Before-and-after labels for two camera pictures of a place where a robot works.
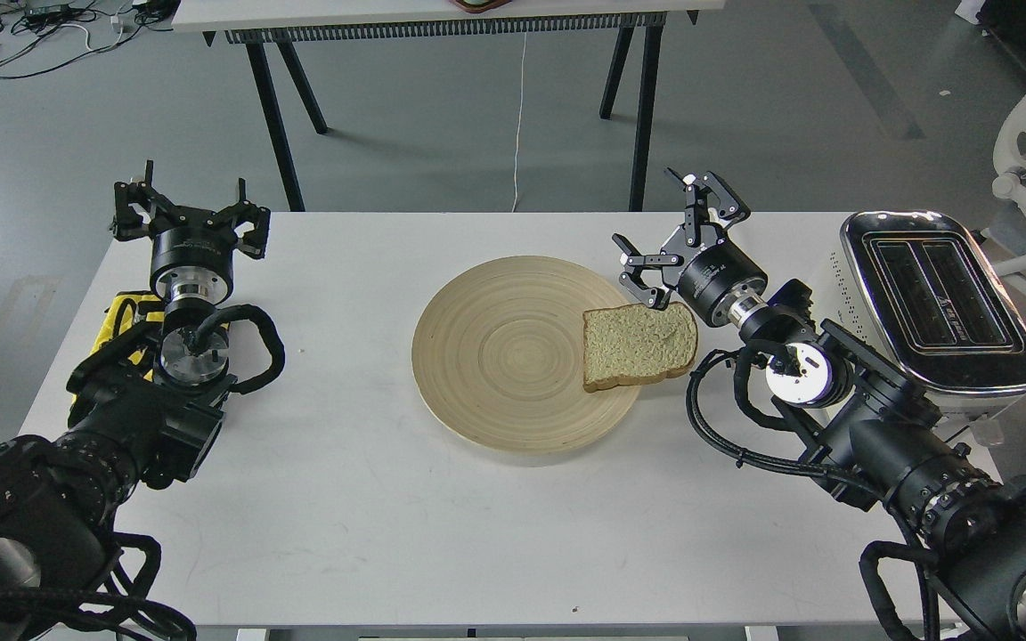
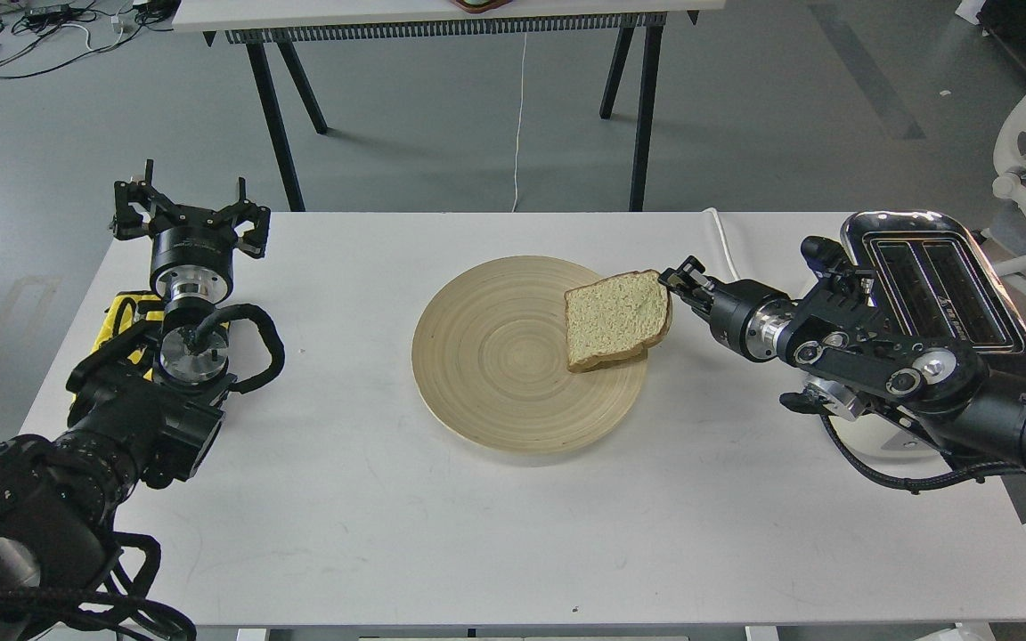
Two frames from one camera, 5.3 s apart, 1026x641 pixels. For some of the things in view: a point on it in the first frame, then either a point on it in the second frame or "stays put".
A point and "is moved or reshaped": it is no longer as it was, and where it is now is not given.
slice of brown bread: (638, 343) is moved or reshaped
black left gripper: (191, 249) stays put
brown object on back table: (479, 6) stays put
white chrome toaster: (952, 320) stays put
